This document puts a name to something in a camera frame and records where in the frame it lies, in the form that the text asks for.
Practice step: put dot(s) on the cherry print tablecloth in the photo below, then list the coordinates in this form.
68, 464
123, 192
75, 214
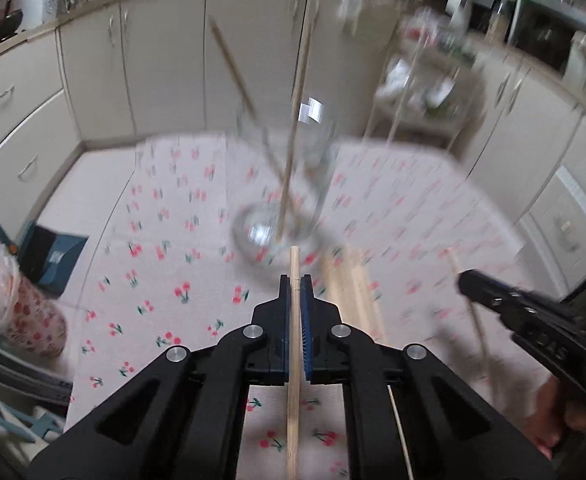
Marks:
173, 260

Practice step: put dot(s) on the beige kitchen cabinet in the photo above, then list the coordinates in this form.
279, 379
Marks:
533, 135

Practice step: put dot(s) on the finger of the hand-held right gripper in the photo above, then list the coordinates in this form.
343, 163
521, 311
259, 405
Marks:
488, 292

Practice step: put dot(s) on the person's right hand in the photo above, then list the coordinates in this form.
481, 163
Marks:
548, 425

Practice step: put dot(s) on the cluttered white storage cart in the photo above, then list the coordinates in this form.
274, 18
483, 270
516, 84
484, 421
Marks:
423, 90

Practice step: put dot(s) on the black wok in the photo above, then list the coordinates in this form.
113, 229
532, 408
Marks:
3, 27

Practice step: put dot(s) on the red floral container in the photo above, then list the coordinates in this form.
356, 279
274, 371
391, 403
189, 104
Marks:
33, 320

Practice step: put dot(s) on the beige cabinet with doors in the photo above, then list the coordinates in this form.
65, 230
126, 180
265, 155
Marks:
173, 60

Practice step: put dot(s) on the blue wooden chair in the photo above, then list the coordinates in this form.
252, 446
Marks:
18, 422

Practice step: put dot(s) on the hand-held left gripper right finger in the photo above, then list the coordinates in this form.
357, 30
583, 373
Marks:
307, 330

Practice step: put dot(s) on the beige drawer cabinet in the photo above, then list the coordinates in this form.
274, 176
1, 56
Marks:
18, 125

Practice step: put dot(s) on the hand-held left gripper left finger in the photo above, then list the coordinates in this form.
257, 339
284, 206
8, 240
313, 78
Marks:
286, 330

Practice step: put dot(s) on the clear glass jar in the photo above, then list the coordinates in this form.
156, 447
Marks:
260, 232

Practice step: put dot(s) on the blue dustpan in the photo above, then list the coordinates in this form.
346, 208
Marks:
53, 260

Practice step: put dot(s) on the dark metal frame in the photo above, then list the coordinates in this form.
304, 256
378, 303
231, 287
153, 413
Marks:
18, 372

